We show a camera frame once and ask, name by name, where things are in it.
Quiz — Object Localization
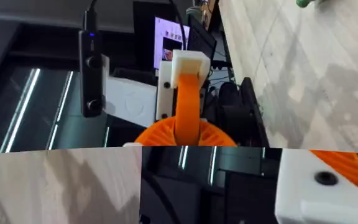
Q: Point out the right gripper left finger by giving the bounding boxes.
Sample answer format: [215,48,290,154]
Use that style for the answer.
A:
[134,118,178,147]

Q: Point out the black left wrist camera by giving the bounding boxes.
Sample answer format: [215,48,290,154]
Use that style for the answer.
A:
[78,8,104,119]

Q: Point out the lit computer monitor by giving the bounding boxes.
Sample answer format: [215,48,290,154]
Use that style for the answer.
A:
[153,16,191,71]

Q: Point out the thin black cable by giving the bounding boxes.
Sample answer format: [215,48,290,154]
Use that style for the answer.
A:
[168,0,188,51]

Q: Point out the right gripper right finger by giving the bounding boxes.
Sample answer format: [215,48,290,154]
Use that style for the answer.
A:
[274,148,358,224]

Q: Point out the green vegetable toy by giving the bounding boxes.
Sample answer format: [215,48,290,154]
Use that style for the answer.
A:
[295,0,318,9]

